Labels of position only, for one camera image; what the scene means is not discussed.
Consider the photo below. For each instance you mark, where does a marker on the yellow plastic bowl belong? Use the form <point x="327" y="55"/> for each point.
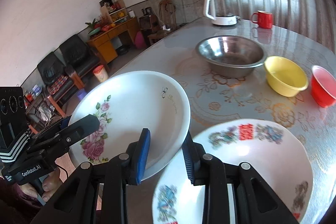
<point x="284" y="76"/>

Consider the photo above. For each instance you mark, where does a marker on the red plastic bowl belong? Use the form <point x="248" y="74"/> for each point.
<point x="322" y="86"/>

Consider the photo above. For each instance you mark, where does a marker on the red mug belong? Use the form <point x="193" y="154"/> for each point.
<point x="263" y="19"/>

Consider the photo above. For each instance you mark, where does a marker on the orange wooden cabinet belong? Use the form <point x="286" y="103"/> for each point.
<point x="125" y="31"/>

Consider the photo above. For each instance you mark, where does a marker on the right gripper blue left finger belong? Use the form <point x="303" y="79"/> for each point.
<point x="97" y="193"/>

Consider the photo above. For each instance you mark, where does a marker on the white glass electric kettle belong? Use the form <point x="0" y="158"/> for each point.
<point x="220" y="12"/>

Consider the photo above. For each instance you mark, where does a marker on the wooden chair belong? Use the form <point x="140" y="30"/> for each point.
<point x="167" y="21"/>

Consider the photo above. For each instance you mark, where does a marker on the left hand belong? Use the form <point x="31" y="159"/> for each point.
<point x="50" y="185"/>

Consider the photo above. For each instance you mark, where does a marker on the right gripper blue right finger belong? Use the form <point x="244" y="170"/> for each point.
<point x="233" y="193"/>

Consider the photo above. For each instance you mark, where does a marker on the purple plastic stool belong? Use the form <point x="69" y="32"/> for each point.
<point x="81" y="94"/>

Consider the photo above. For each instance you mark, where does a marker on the white rose garden plate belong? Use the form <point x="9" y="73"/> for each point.
<point x="124" y="105"/>

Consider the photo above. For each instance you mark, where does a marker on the white plate red characters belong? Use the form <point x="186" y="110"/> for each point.
<point x="270" y="148"/>

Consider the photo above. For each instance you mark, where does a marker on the black armchair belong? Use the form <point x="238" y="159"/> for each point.
<point x="58" y="80"/>
<point x="79" y="55"/>

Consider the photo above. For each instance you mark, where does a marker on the stainless steel bowl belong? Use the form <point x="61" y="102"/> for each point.
<point x="231" y="56"/>

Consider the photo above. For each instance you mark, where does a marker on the white red trash bin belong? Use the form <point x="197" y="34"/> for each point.
<point x="100" y="73"/>

